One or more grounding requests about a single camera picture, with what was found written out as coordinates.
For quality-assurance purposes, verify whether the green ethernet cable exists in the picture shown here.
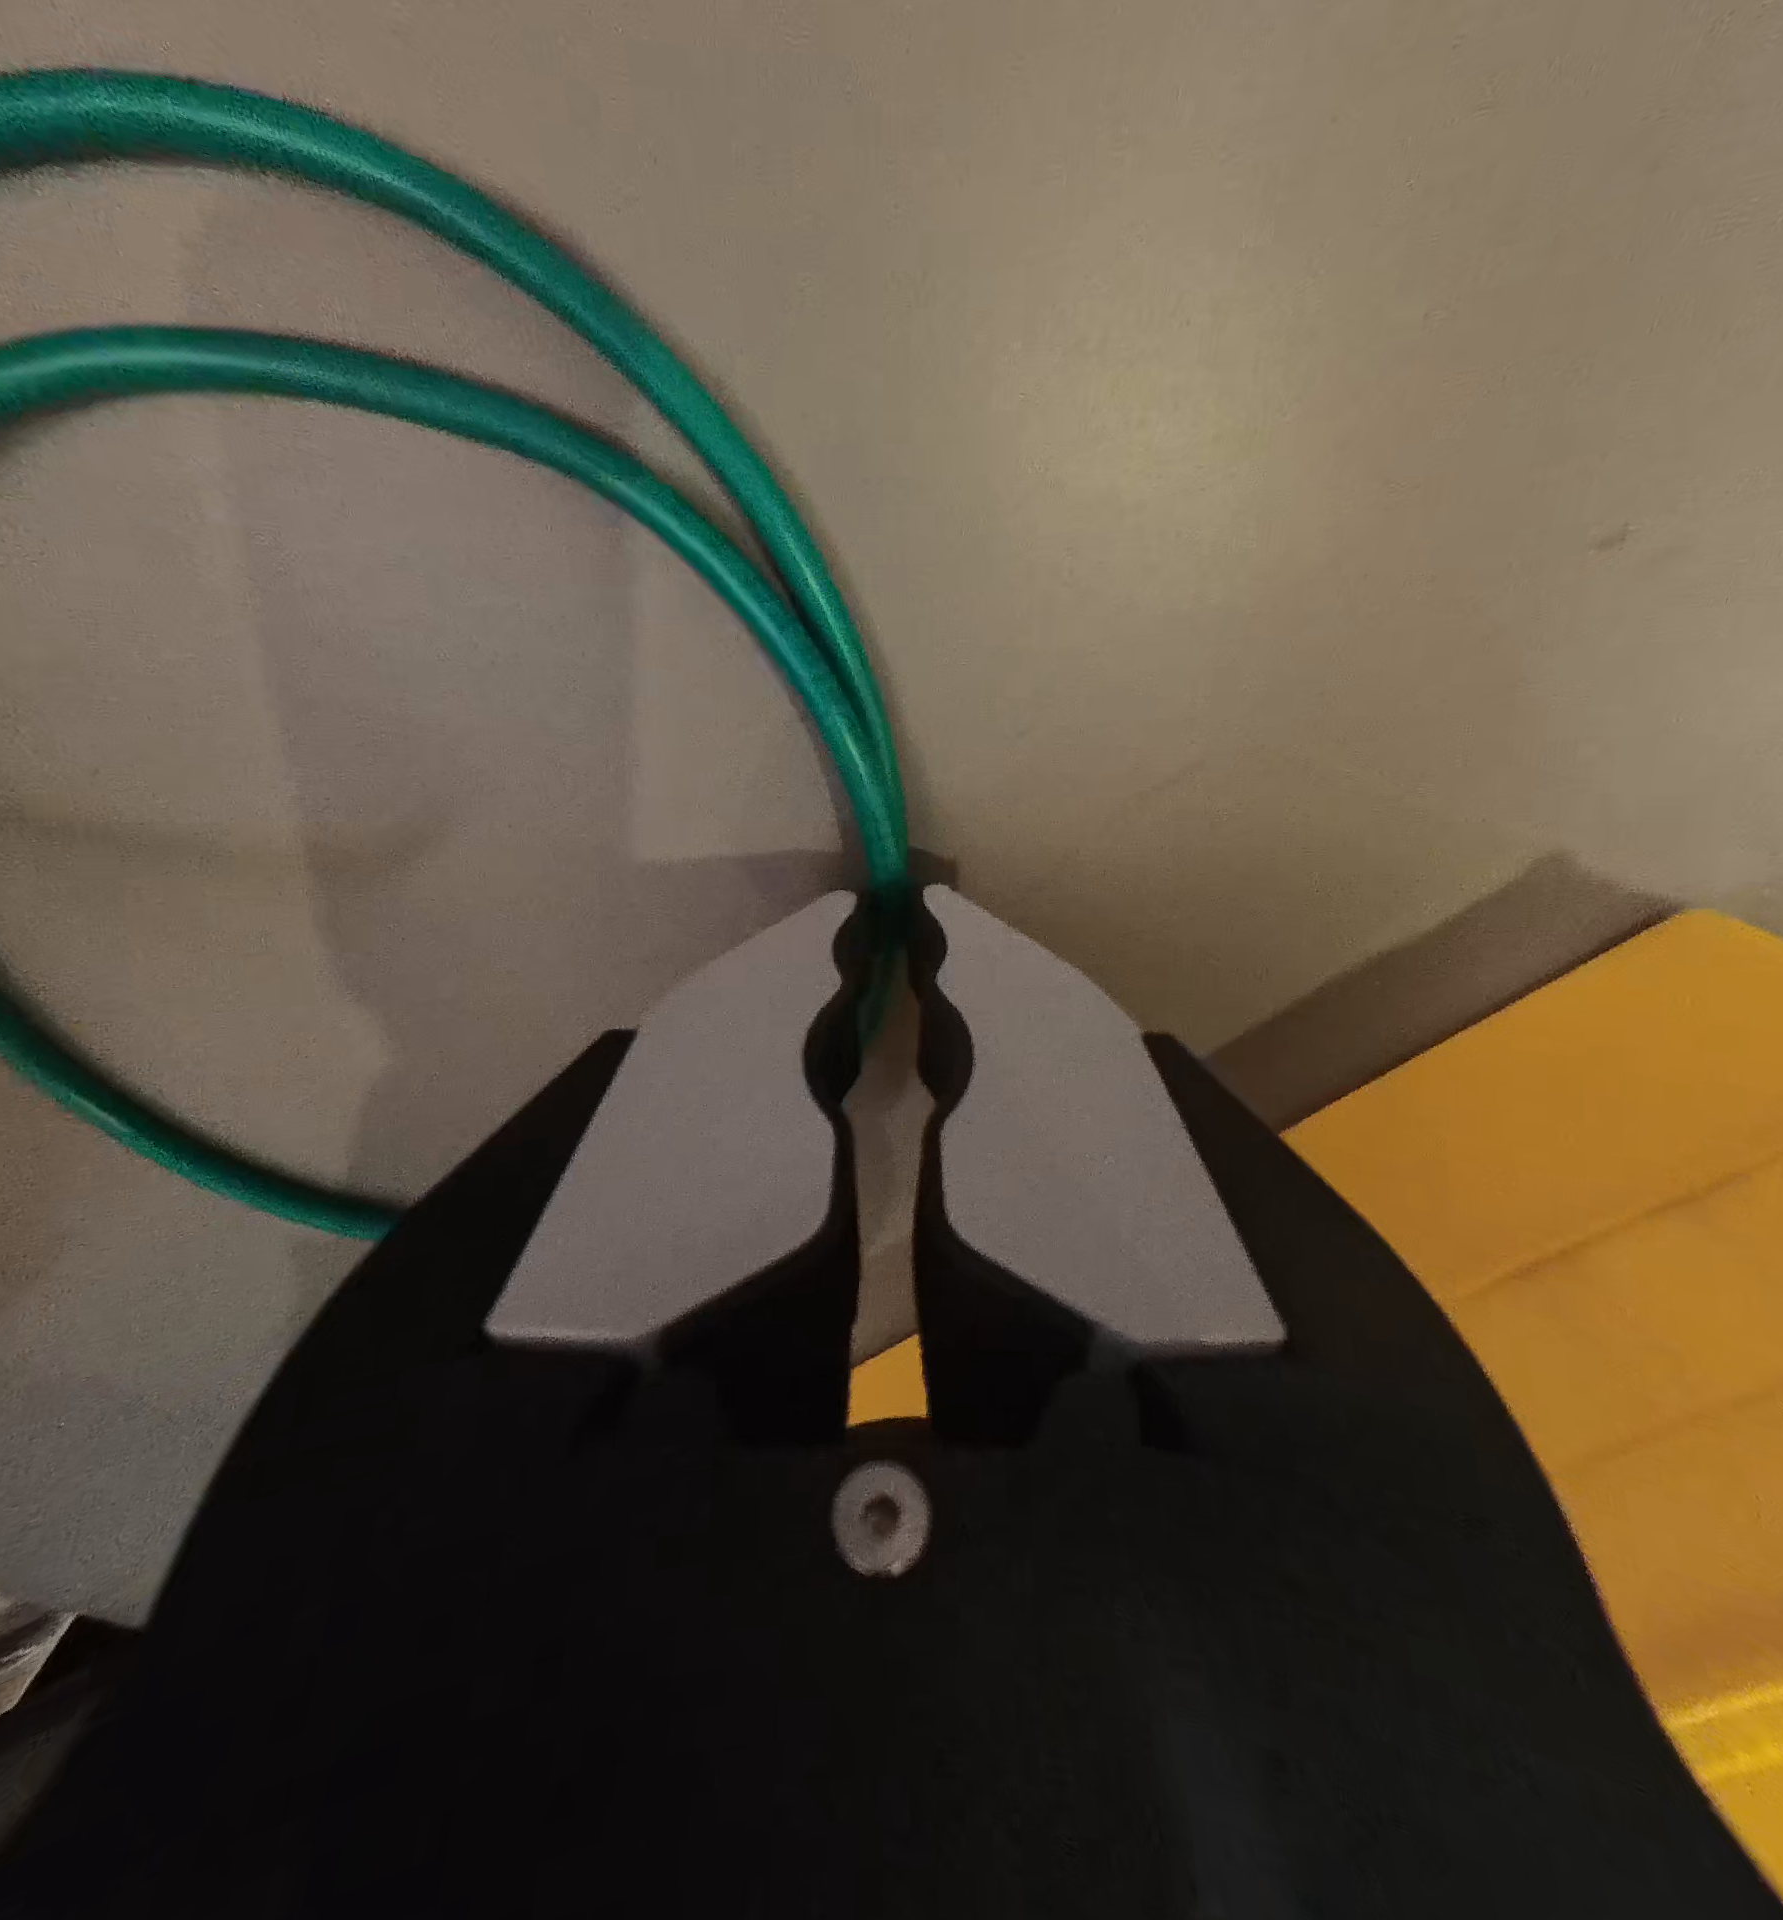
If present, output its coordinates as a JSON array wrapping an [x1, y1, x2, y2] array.
[[0, 66, 915, 1245]]

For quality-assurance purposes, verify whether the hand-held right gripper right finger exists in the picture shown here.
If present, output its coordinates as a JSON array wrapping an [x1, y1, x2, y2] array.
[[909, 883, 1289, 1446]]

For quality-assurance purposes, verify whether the yellow plastic bin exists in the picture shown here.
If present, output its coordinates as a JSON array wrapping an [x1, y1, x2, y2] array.
[[843, 906, 1783, 1920]]

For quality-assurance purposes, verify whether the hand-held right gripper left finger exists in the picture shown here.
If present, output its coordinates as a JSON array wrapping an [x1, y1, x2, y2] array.
[[483, 888, 863, 1446]]

